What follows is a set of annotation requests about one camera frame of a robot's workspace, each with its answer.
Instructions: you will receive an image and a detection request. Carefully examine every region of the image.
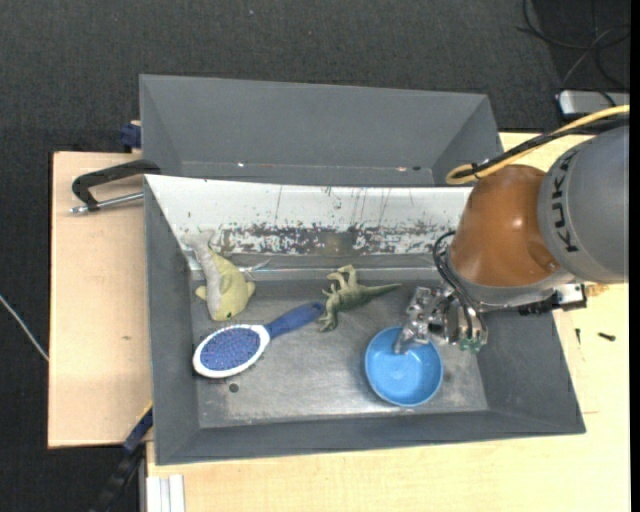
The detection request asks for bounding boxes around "yellow and grey plush dolphin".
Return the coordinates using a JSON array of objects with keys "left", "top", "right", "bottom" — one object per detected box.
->
[{"left": 184, "top": 229, "right": 257, "bottom": 322}]

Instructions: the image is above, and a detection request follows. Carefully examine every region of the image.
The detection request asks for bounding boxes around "black cylinder on white bracket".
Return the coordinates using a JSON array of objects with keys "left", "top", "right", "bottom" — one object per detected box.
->
[{"left": 517, "top": 282, "right": 588, "bottom": 317}]

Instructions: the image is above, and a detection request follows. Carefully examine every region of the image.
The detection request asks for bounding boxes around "green toy dinosaur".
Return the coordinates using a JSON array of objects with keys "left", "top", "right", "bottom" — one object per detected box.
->
[{"left": 317, "top": 264, "right": 403, "bottom": 333}]

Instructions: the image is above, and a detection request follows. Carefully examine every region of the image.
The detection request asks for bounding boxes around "blue bowl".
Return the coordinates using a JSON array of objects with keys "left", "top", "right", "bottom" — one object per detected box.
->
[{"left": 363, "top": 326, "right": 445, "bottom": 408}]

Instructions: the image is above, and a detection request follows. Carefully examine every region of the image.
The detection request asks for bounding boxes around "grey metal bin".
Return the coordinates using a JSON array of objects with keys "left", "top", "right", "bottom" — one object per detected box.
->
[{"left": 138, "top": 73, "right": 587, "bottom": 466}]

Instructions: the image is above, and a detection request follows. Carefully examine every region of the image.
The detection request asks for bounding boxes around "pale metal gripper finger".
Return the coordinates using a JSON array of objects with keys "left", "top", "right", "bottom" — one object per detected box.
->
[
  {"left": 405, "top": 286, "right": 435, "bottom": 325},
  {"left": 394, "top": 319, "right": 430, "bottom": 355}
]

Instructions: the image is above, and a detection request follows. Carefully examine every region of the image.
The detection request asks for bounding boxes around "blue and white hairbrush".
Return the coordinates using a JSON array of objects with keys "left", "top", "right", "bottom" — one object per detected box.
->
[{"left": 192, "top": 301, "right": 325, "bottom": 379}]

